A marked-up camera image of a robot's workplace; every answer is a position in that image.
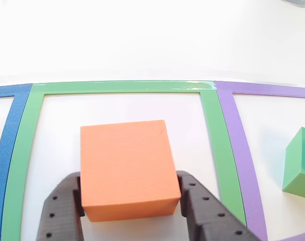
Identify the orange block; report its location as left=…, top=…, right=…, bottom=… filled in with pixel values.
left=80, top=119, right=181, bottom=223

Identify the green cube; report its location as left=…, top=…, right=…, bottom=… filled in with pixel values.
left=282, top=127, right=305, bottom=201

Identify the purple square frame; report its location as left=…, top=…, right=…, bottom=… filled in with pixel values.
left=214, top=80, right=305, bottom=241

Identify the green square frame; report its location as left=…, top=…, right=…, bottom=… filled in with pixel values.
left=0, top=80, right=248, bottom=241

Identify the blue square frame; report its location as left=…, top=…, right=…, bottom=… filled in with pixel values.
left=0, top=83, right=33, bottom=241

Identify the round silver cable grommet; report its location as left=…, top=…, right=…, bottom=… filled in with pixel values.
left=280, top=0, right=305, bottom=8

